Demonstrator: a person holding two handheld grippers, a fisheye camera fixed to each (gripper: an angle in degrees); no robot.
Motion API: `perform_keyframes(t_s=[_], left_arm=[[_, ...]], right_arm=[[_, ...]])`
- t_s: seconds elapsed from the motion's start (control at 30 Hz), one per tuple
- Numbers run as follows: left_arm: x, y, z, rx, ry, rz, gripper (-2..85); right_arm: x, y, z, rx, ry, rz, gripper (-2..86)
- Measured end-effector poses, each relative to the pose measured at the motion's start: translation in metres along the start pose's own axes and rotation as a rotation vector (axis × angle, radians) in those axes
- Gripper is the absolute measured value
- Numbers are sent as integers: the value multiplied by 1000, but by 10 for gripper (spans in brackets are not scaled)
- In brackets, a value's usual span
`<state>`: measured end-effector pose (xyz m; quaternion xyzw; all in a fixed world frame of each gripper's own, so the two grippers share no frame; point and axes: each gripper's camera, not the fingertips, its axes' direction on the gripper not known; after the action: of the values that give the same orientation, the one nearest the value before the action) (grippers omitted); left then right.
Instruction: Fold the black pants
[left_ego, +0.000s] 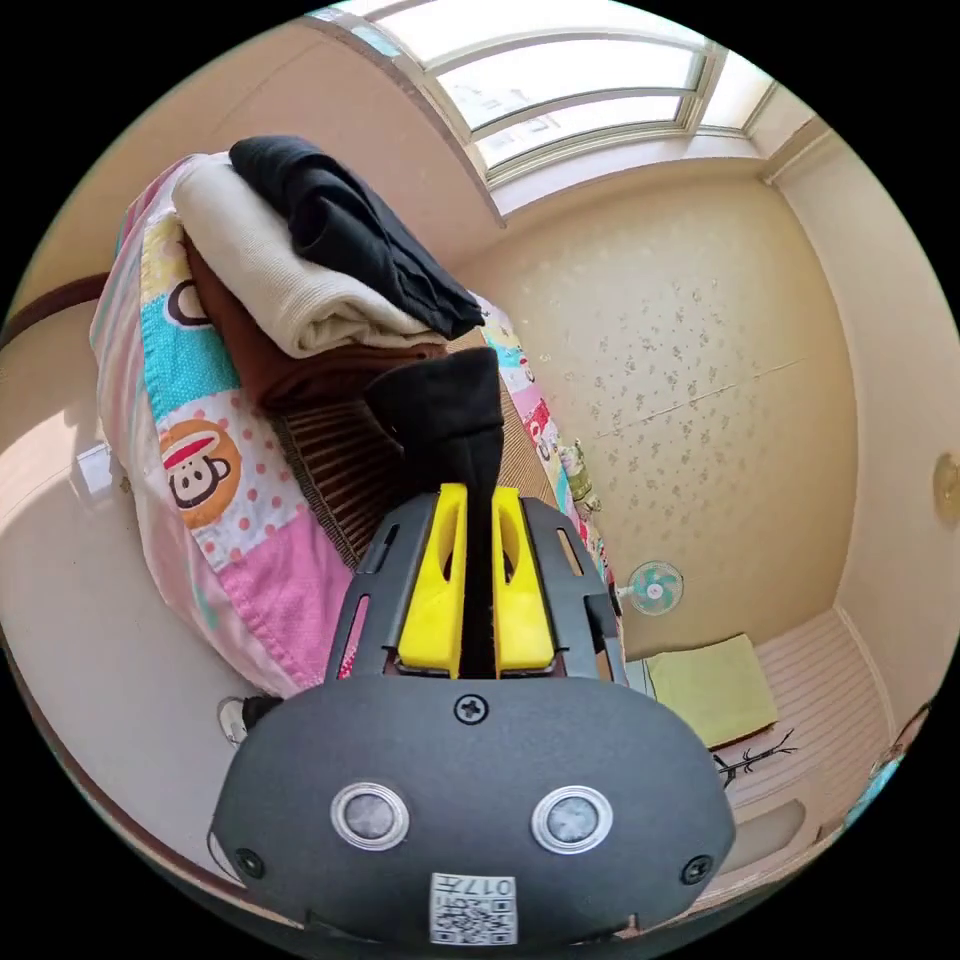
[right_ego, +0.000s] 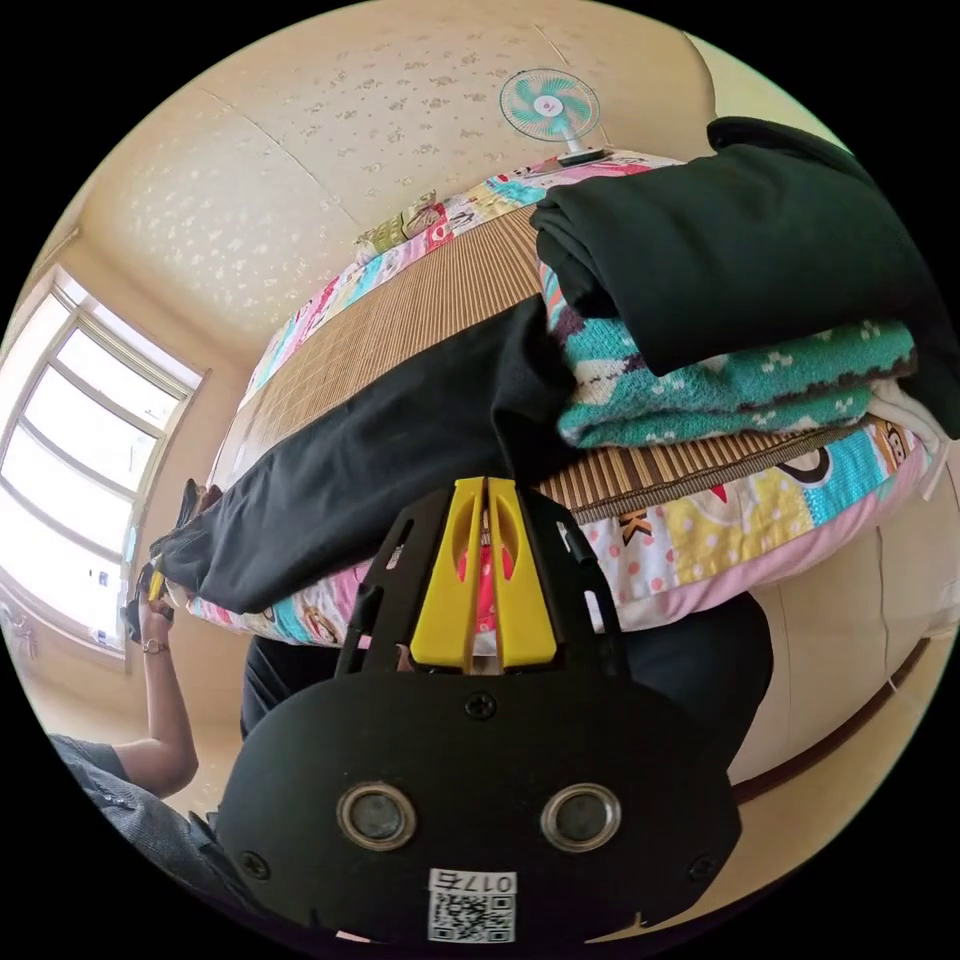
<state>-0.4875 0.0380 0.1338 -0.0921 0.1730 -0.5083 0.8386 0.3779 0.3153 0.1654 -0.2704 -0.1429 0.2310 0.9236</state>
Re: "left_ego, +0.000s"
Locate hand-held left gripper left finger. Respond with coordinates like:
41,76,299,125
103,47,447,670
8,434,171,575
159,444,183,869
397,482,469,679

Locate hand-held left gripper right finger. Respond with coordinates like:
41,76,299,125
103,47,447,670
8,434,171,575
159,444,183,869
491,487,557,673

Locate black pants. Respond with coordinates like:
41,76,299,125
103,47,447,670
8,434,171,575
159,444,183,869
362,346,506,676

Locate teal fan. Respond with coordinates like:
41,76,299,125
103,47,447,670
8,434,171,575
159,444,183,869
616,559,685,618

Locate bed with printed quilt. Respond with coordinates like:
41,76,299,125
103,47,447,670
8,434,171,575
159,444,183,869
89,152,626,699

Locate yellow-green cloth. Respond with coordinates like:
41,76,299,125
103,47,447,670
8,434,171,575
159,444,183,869
646,633,779,750

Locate pile of clothes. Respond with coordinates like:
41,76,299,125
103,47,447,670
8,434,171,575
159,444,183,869
171,135,487,412

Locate window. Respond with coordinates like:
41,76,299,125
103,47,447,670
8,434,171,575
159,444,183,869
329,0,778,189

